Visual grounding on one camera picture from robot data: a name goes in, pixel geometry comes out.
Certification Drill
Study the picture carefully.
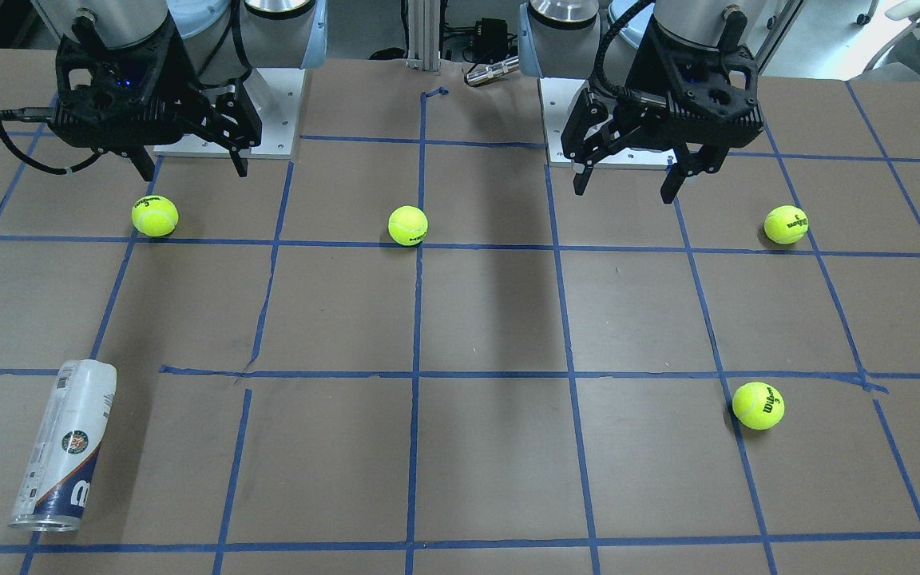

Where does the white tennis ball can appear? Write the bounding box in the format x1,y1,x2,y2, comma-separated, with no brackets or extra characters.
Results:
10,359,117,532

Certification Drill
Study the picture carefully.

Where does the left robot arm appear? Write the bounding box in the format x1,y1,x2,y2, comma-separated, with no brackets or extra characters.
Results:
518,1,764,204

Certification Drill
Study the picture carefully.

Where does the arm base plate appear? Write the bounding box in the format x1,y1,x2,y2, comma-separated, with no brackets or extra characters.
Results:
153,68,307,161
539,77,675,170

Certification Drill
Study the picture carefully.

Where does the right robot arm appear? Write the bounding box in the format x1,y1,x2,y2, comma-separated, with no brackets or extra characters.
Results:
14,1,327,181

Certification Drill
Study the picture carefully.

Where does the tennis ball near screen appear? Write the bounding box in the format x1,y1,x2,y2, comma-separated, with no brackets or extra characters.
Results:
732,381,785,430

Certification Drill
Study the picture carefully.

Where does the silver cylindrical connector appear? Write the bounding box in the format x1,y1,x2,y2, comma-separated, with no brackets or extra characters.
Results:
464,56,521,88

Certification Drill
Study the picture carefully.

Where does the tennis ball far screen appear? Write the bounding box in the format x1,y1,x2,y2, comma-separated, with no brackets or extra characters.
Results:
763,206,808,245
131,194,179,237

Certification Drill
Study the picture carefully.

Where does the aluminium profile post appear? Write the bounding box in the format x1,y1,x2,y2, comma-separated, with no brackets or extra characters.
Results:
404,0,442,75

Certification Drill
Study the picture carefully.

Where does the tennis ball centre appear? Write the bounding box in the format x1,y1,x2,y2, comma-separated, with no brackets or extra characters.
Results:
387,206,430,247

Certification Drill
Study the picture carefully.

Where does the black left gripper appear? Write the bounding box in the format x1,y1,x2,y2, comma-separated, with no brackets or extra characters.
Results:
560,18,764,204

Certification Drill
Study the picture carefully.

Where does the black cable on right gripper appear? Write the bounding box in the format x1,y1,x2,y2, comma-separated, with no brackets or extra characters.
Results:
0,107,103,176

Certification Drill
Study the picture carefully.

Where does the black power adapter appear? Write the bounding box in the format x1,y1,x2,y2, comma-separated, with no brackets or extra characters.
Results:
470,18,509,63

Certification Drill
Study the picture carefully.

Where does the tennis ball screen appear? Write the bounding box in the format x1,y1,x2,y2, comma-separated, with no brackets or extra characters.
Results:
763,206,808,245
131,194,179,237
732,381,785,430

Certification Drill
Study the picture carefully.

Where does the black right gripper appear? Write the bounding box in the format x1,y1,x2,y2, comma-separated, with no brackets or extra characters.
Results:
54,14,263,182

